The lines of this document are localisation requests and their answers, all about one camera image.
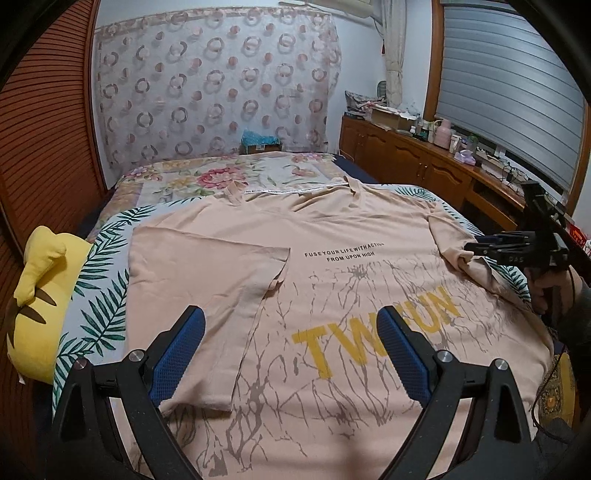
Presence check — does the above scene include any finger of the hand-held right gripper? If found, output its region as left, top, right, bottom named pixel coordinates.
left=464, top=233, right=527, bottom=266

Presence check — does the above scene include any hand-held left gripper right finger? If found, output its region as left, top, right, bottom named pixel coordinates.
left=376, top=305, right=539, bottom=480

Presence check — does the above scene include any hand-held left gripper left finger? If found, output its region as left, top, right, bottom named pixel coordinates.
left=48, top=305, right=206, bottom=480

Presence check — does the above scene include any peach printed t-shirt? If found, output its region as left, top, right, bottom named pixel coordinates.
left=127, top=178, right=555, bottom=480

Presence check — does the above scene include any person's right forearm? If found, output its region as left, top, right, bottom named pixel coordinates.
left=551, top=281, right=591, bottom=354

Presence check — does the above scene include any person's right hand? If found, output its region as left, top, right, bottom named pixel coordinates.
left=529, top=269, right=562, bottom=315

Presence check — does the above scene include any leaf print bed sheet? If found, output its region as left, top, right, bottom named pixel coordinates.
left=53, top=185, right=536, bottom=411

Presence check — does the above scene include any grey window blind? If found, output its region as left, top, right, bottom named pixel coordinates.
left=434, top=4, right=587, bottom=192

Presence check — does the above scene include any navy mattress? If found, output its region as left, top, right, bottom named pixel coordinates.
left=332, top=154, right=380, bottom=185

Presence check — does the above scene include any yellow plush toy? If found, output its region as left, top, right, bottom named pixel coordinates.
left=7, top=225, right=93, bottom=385

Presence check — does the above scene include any cardboard box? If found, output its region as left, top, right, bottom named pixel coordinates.
left=369, top=107, right=416, bottom=131

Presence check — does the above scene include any floral blanket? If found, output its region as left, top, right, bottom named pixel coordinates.
left=85, top=151, right=352, bottom=241

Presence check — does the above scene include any patterned cloth pile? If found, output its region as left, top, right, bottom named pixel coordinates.
left=345, top=90, right=385, bottom=114

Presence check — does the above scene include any cream curtain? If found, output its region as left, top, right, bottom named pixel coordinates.
left=381, top=0, right=437, bottom=109

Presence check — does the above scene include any teal box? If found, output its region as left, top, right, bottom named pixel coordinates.
left=240, top=130, right=283, bottom=155

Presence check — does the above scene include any wooden louvred wardrobe door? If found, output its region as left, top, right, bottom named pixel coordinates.
left=0, top=0, right=112, bottom=259

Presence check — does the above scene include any circle pattern cloth cover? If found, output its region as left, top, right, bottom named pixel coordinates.
left=95, top=4, right=342, bottom=169

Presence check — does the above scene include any white air conditioner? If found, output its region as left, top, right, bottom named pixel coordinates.
left=279, top=0, right=384, bottom=21

